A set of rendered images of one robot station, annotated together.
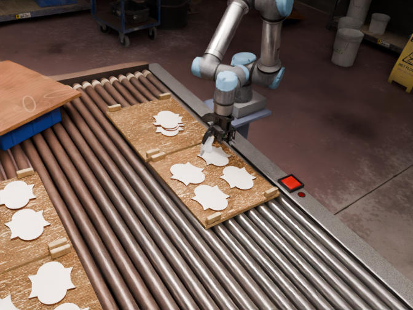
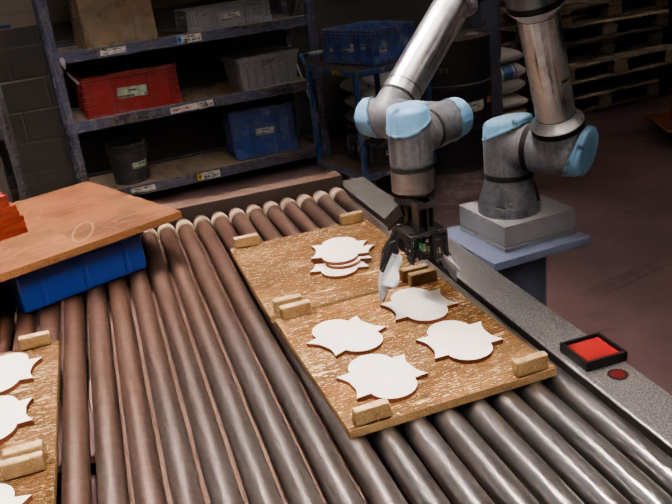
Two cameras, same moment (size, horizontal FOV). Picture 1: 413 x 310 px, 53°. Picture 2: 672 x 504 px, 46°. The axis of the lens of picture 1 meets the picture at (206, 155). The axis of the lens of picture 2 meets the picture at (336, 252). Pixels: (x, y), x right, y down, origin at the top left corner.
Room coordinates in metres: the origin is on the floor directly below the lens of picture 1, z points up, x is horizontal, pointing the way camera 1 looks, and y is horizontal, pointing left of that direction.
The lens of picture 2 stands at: (0.10, -0.38, 1.60)
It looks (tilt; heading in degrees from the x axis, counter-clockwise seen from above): 22 degrees down; 21
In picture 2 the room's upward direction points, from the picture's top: 7 degrees counter-clockwise
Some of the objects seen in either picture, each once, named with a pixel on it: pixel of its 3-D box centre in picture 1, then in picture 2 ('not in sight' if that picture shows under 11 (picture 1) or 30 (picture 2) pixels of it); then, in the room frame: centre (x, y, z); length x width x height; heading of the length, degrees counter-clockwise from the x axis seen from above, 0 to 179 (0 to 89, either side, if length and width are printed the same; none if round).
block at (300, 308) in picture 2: (158, 157); (295, 309); (1.33, 0.19, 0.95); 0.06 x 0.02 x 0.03; 128
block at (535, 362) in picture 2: (271, 192); (530, 363); (1.19, -0.26, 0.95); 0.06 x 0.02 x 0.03; 128
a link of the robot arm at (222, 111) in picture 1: (224, 106); (414, 180); (1.37, -0.05, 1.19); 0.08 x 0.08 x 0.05
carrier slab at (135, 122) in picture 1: (159, 125); (324, 264); (1.59, 0.23, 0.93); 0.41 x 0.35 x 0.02; 37
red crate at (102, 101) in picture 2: not in sight; (127, 87); (4.82, 2.87, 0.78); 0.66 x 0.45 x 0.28; 132
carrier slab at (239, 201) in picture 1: (212, 178); (402, 344); (1.26, -0.03, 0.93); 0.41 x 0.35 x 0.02; 38
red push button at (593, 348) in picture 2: (291, 183); (593, 352); (1.28, -0.35, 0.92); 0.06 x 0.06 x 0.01; 37
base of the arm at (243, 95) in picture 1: (239, 87); (508, 189); (1.93, -0.13, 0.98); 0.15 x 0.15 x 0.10
